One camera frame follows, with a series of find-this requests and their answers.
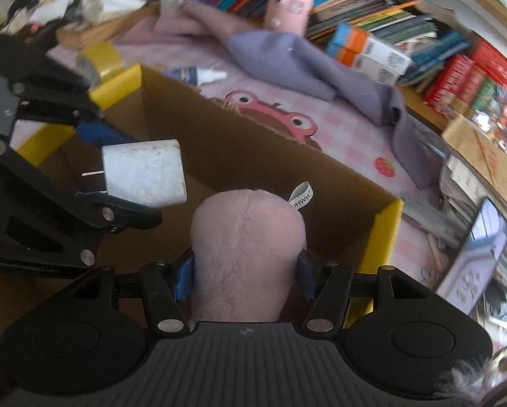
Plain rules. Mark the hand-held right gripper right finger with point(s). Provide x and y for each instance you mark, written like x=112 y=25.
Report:
x=306 y=280

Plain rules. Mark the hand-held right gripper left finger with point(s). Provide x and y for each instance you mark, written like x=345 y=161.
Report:
x=184 y=280

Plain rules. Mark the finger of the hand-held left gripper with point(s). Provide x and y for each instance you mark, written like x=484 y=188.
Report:
x=109 y=214
x=98 y=131

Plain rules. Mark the white charger plug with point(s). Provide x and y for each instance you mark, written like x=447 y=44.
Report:
x=145 y=171

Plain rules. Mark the pink plush toy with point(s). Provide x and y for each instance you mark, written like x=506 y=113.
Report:
x=247 y=254

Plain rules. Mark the yellow tape roll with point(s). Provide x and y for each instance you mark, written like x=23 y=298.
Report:
x=105 y=57

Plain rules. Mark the yellow cardboard box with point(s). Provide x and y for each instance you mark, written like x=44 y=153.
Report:
x=236 y=148

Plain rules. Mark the wooden chessboard box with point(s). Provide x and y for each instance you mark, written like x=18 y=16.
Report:
x=96 y=32

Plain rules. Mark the small white-capped bottle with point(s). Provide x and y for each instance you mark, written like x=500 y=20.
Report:
x=206 y=77

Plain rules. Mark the stack of papers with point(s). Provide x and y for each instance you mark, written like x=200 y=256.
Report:
x=448 y=203

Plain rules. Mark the smartphone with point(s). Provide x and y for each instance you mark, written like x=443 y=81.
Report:
x=476 y=254

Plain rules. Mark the grey furry item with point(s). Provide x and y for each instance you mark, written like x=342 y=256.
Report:
x=461 y=379

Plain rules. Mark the purple cloth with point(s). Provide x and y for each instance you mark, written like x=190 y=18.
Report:
x=295 y=68

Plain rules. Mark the brown kraft notebook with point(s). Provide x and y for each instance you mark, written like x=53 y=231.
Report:
x=486 y=157

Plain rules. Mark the orange and white carton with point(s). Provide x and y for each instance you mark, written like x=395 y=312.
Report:
x=376 y=72
x=376 y=48

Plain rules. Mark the pink handheld device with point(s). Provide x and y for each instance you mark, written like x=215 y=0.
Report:
x=291 y=2

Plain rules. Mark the red boxed book set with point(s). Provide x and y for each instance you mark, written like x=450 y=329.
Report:
x=461 y=80

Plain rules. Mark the row of colourful books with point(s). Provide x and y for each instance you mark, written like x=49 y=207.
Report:
x=363 y=4

